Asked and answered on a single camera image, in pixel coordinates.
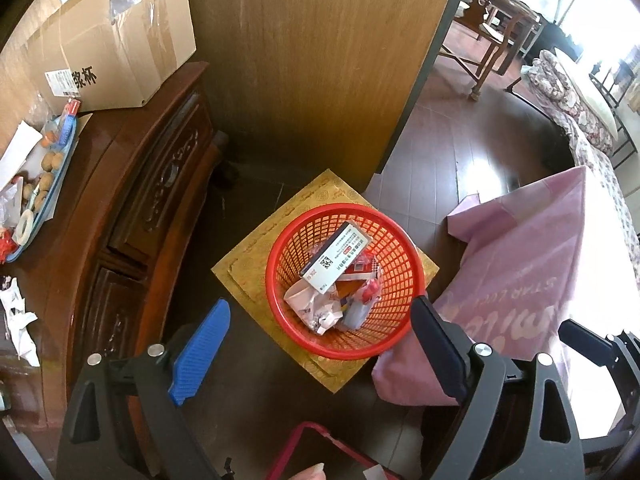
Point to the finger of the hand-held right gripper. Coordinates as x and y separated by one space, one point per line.
629 344
587 340

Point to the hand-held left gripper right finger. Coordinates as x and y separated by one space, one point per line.
440 347

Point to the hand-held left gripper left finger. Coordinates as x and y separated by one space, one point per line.
200 355

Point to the red plastic basket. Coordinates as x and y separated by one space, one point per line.
400 270

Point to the white medicine box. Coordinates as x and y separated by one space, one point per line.
332 260

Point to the person's left hand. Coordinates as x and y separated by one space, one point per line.
310 472

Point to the purple tablecloth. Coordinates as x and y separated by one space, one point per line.
525 260

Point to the red orange wrapper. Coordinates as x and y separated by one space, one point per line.
357 280

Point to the crumpled white wrapper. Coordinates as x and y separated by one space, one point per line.
310 305

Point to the red rimmed dark stool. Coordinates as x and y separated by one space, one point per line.
285 452

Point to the bed with floral sheet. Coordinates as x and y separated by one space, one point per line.
625 200

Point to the crumpled white paper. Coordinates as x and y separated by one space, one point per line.
22 330

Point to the dark carved wooden dresser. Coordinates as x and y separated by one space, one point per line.
150 170

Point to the white tape roll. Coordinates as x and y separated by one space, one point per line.
16 225

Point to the blue tray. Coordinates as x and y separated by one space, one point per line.
65 160

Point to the pile of walnuts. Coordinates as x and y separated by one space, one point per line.
50 160

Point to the cream pillow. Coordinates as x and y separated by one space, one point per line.
592 90

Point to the folded floral quilt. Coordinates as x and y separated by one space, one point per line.
547 80

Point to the blue red blister pack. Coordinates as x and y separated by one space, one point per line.
65 125

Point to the white paper sheet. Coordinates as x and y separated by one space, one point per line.
20 145

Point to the carved wooden chair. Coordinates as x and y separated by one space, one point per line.
500 45

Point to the light wooden cabinet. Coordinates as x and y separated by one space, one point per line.
325 60

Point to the cardboard box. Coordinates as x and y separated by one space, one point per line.
125 45

